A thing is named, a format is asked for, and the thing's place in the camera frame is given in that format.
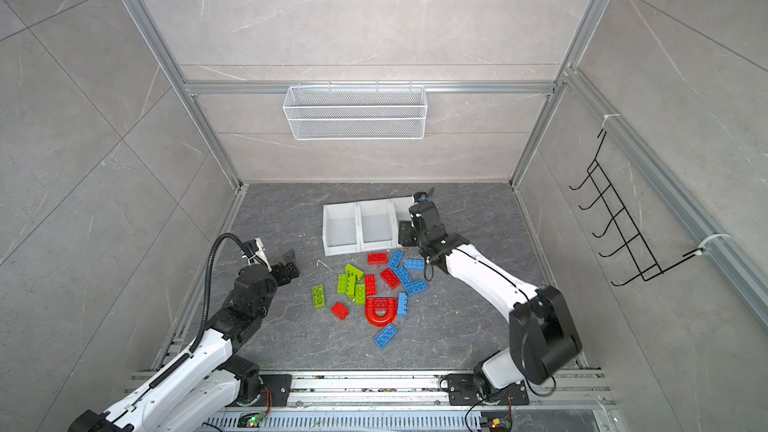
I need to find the white wire mesh basket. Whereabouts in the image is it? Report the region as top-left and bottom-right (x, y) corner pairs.
(283, 85), (428, 141)

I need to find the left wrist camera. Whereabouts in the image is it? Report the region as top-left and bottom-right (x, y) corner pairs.
(243, 238), (271, 269)

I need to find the black wire hook rack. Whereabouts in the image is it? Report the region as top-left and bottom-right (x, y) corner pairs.
(568, 129), (705, 288)

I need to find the red lego brick angled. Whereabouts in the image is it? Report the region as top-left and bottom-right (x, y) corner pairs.
(380, 268), (401, 290)

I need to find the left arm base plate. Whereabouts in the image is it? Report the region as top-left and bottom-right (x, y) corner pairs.
(233, 373), (293, 407)

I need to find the red small lego brick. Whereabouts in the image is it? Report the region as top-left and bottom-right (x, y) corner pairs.
(331, 302), (349, 321)

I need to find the aluminium rail frame front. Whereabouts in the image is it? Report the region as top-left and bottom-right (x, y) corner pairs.
(113, 368), (619, 432)

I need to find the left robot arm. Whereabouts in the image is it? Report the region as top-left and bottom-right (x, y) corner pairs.
(69, 250), (299, 431)

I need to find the blue lego brick small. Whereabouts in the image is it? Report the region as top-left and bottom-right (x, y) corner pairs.
(397, 293), (408, 317)

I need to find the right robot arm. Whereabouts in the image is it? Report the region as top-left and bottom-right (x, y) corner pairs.
(398, 192), (583, 398)

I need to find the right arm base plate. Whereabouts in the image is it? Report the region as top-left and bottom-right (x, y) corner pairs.
(438, 373), (530, 406)

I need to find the black corrugated cable hose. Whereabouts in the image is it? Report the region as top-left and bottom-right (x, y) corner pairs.
(190, 232), (256, 352)

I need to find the red arch lego piece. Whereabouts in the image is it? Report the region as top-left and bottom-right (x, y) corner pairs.
(365, 297), (398, 328)

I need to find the green lego brick cluster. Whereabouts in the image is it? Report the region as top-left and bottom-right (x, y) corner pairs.
(336, 264), (366, 306)

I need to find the blue lego brick front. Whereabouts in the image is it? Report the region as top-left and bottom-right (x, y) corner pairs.
(374, 324), (397, 349)

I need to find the red lego brick top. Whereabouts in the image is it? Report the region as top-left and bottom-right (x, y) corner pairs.
(367, 253), (389, 265)

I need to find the white three-compartment bin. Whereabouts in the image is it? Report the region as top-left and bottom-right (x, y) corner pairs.
(322, 197), (414, 256)

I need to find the red lego brick middle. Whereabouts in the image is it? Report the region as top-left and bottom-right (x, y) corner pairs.
(364, 274), (377, 297)

